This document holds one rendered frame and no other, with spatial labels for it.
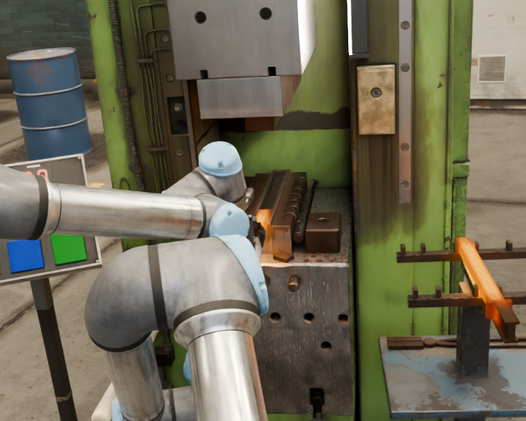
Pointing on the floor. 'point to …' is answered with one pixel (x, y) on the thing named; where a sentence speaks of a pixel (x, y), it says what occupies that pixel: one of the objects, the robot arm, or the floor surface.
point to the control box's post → (53, 347)
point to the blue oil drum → (50, 103)
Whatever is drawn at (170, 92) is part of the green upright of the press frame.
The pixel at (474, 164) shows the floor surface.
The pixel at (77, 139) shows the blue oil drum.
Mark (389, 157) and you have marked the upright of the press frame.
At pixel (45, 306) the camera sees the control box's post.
